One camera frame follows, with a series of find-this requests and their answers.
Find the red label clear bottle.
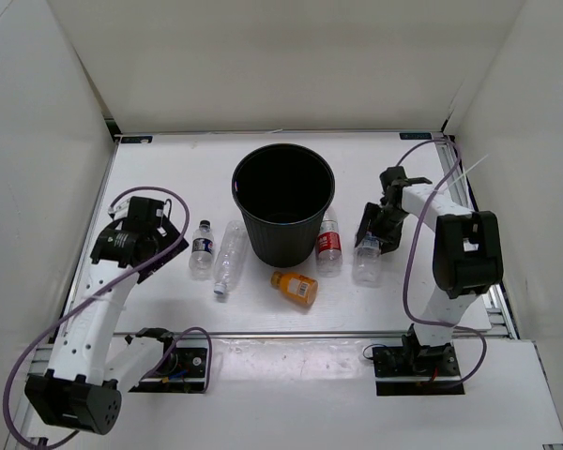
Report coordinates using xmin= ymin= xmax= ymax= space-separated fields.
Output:
xmin=315 ymin=207 xmax=342 ymax=278

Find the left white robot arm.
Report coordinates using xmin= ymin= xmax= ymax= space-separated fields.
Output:
xmin=24 ymin=197 xmax=188 ymax=435

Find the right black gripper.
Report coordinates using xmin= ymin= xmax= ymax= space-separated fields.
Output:
xmin=357 ymin=202 xmax=410 ymax=256

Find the orange juice bottle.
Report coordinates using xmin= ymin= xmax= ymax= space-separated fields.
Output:
xmin=270 ymin=271 xmax=318 ymax=308

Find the right aluminium frame rail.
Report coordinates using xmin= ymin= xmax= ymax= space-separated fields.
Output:
xmin=434 ymin=133 xmax=520 ymax=339

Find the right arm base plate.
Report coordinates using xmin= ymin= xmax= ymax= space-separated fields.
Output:
xmin=362 ymin=344 xmax=465 ymax=397

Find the tall clear crushed bottle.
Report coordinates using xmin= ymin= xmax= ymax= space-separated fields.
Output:
xmin=213 ymin=220 xmax=249 ymax=297

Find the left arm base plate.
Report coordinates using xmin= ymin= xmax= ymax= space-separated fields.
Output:
xmin=130 ymin=341 xmax=210 ymax=394

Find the small clear black-cap bottle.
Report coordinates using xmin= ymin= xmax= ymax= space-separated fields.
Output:
xmin=189 ymin=219 xmax=215 ymax=280

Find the black plastic waste bin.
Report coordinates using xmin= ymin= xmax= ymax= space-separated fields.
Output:
xmin=231 ymin=143 xmax=335 ymax=268

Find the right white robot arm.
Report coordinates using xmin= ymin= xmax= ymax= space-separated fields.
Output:
xmin=356 ymin=166 xmax=504 ymax=378

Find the front aluminium rail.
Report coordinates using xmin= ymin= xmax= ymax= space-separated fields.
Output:
xmin=114 ymin=331 xmax=477 ymax=339

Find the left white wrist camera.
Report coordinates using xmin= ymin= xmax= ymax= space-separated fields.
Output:
xmin=107 ymin=198 xmax=130 ymax=220

